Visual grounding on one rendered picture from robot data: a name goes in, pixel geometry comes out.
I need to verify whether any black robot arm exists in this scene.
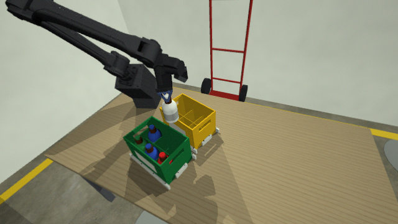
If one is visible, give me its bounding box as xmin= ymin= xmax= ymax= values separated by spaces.
xmin=5 ymin=0 xmax=188 ymax=86

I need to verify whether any blue bottle with brown label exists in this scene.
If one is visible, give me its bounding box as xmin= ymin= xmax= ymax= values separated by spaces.
xmin=145 ymin=144 xmax=160 ymax=160
xmin=148 ymin=125 xmax=162 ymax=143

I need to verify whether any green crate with dividers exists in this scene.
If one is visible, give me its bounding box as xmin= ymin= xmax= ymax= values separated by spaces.
xmin=128 ymin=118 xmax=192 ymax=184

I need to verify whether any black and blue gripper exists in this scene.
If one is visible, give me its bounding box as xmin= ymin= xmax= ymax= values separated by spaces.
xmin=154 ymin=72 xmax=173 ymax=103

